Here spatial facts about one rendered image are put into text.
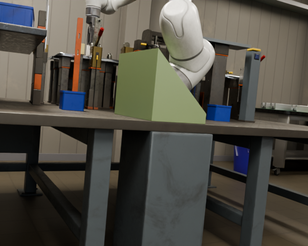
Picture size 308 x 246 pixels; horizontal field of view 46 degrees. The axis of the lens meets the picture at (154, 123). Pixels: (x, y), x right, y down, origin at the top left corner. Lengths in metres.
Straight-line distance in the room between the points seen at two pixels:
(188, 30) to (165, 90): 0.25
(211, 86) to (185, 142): 0.73
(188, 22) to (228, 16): 3.90
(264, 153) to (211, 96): 0.51
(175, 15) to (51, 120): 0.61
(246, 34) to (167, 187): 4.24
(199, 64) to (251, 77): 0.79
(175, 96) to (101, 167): 0.41
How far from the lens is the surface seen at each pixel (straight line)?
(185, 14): 1.45
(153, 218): 1.50
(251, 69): 2.32
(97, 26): 2.12
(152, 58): 1.46
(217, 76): 2.18
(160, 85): 1.43
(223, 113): 2.07
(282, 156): 4.66
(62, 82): 2.17
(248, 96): 2.31
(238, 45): 2.23
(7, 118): 1.26
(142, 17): 4.44
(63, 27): 4.25
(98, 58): 2.07
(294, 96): 6.22
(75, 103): 1.74
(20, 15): 1.82
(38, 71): 2.02
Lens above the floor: 0.78
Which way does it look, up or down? 4 degrees down
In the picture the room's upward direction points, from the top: 5 degrees clockwise
